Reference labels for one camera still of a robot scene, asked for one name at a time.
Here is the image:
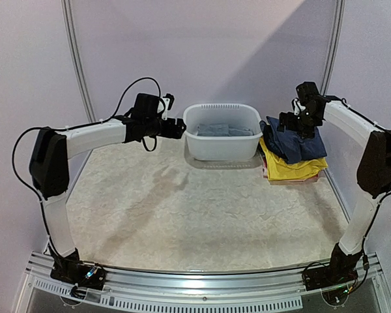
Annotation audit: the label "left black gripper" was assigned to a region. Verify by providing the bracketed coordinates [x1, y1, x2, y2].
[145, 117, 186, 138]

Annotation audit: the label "navy blue tank top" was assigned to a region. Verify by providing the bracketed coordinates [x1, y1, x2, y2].
[259, 116, 327, 164]

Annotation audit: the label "grey denim cloth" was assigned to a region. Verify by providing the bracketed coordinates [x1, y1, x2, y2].
[196, 124, 254, 137]

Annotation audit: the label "white plastic wash basin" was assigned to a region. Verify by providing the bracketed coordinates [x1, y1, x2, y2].
[183, 104, 262, 161]

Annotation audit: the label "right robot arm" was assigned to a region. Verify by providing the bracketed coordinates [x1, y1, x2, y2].
[278, 95, 391, 284]

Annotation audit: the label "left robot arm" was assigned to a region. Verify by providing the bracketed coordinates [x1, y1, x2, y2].
[29, 115, 186, 283]

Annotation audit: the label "yellow shorts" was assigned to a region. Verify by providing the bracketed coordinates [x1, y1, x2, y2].
[258, 138, 328, 180]

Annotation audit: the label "pink folded cloth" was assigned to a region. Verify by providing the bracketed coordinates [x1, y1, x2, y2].
[262, 157, 319, 185]

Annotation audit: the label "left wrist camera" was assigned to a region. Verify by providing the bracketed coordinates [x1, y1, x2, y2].
[130, 93, 175, 121]

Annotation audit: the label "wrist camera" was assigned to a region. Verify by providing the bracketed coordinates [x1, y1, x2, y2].
[296, 82, 320, 106]
[130, 93, 175, 121]

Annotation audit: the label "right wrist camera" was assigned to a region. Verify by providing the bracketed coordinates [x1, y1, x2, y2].
[296, 82, 320, 106]

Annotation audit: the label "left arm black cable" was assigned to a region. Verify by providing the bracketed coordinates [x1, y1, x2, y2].
[12, 76, 164, 258]

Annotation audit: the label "right aluminium corner post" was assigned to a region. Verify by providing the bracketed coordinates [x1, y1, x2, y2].
[320, 0, 345, 94]

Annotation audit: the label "aluminium corner post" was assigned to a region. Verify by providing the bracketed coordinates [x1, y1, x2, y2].
[61, 0, 96, 122]
[320, 0, 345, 94]

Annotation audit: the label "left aluminium corner post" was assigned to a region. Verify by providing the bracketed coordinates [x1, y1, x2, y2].
[61, 0, 96, 122]

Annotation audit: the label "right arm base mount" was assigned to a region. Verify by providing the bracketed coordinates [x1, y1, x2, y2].
[302, 254, 369, 307]

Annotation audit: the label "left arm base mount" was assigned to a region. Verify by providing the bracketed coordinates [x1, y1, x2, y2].
[49, 246, 107, 300]

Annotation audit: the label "front aluminium rail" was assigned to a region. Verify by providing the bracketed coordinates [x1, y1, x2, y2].
[14, 252, 391, 312]

